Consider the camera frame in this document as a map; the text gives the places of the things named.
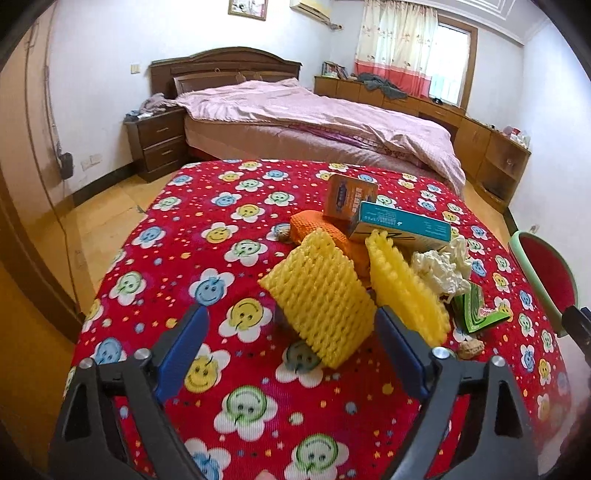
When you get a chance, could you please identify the white tissue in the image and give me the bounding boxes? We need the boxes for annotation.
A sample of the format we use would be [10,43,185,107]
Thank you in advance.
[411,235,473,303]

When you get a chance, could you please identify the yellow foam fruit net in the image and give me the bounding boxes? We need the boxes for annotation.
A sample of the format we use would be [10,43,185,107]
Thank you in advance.
[259,229,377,369]

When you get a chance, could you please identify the orange cardboard box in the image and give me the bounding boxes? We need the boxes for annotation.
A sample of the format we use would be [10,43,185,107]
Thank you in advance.
[324,174,378,221]

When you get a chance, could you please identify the green red trash bin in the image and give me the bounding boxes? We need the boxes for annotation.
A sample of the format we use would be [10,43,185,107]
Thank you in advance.
[509,231,578,337]

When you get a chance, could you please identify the peanut shell near edge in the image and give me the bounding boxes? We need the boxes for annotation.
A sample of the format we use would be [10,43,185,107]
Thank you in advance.
[457,338,485,360]

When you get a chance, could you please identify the green striped wrapper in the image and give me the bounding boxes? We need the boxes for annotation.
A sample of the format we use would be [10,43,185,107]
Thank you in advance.
[451,283,511,334]

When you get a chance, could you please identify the red smiley flower blanket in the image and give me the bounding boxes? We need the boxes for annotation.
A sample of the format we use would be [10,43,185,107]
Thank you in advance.
[74,160,571,479]

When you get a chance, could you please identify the long wooden cabinet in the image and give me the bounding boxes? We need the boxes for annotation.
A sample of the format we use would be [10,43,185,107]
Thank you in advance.
[314,76,531,213]

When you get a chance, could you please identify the teal white cardboard box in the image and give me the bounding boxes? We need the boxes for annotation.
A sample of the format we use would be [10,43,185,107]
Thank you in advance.
[349,201,452,252]

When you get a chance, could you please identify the walnut beside orange bag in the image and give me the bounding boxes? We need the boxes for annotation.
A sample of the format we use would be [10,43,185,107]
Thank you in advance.
[273,223,290,243]

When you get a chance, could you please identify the dark wooden nightstand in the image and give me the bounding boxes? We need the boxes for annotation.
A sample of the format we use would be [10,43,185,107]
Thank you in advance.
[123,108,188,182]

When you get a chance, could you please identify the dark clothes on cabinet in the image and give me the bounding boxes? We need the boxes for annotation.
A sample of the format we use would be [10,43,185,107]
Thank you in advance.
[356,72,408,100]

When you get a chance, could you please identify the floral red curtain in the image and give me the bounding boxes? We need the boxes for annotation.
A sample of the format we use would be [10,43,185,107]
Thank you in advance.
[353,1,439,97]

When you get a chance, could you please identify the clothes on nightstand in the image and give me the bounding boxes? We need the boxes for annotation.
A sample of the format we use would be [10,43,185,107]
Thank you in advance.
[125,92,176,121]

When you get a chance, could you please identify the pink quilted bed cover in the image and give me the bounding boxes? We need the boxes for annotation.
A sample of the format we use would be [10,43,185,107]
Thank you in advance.
[175,79,466,195]

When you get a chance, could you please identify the dark wooden headboard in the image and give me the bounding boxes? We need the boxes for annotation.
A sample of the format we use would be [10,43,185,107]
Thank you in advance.
[148,46,301,99]

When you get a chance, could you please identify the white air conditioner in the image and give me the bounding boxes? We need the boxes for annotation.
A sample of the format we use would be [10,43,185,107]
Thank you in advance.
[290,0,342,30]

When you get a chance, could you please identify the black wall plug adapter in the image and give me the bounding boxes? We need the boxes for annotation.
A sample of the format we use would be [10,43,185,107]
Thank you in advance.
[57,152,74,180]

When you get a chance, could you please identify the framed wall picture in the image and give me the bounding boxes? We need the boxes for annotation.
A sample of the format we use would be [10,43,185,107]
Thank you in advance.
[228,0,269,21]

